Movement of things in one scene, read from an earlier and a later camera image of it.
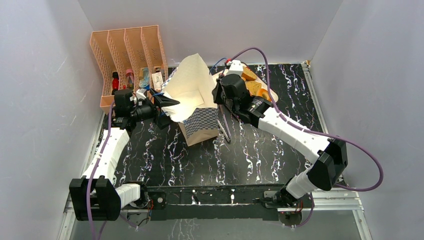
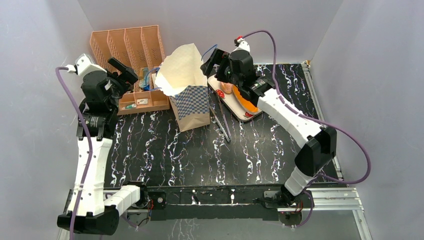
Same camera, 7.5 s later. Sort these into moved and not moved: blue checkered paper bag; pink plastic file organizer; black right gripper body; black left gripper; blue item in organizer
Moved: black left gripper; black right gripper body; blue checkered paper bag
Not moved: pink plastic file organizer; blue item in organizer
